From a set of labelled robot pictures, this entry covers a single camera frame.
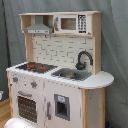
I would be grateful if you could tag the left red stove knob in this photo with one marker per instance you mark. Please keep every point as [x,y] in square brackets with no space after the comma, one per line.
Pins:
[15,79]

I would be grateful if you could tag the grey backdrop curtain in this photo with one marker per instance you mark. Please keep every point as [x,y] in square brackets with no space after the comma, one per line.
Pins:
[114,44]

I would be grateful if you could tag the small metal toy pot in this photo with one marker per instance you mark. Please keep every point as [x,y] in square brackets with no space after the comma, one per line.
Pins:
[71,75]

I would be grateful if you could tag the toy oven door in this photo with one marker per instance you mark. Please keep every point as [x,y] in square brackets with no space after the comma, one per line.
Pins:
[26,106]

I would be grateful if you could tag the red stove knob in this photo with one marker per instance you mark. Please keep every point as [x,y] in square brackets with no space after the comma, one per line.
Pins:
[15,79]
[33,84]

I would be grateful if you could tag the wooden toy kitchen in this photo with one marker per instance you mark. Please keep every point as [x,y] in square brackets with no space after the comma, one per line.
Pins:
[87,97]

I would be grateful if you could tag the right red stove knob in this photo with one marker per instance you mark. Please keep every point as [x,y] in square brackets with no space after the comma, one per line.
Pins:
[33,84]

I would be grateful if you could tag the grey toy sink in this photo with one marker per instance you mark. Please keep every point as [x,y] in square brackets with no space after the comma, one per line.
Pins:
[81,75]

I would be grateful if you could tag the black toy faucet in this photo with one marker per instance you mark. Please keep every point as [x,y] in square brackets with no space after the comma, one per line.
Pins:
[85,61]

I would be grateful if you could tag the black toy stovetop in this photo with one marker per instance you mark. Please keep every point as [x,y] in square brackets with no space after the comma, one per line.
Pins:
[36,67]

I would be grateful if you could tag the white toy microwave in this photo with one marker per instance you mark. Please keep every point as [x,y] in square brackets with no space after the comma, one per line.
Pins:
[74,24]

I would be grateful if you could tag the grey range hood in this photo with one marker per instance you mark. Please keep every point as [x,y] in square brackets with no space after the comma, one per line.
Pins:
[38,27]

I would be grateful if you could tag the grey cabinet door handle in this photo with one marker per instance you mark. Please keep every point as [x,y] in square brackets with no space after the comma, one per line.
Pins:
[48,111]

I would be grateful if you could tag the grey ice dispenser panel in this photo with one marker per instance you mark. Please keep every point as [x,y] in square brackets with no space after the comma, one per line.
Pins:
[62,106]

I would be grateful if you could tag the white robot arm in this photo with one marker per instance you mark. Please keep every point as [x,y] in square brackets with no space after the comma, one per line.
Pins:
[18,123]

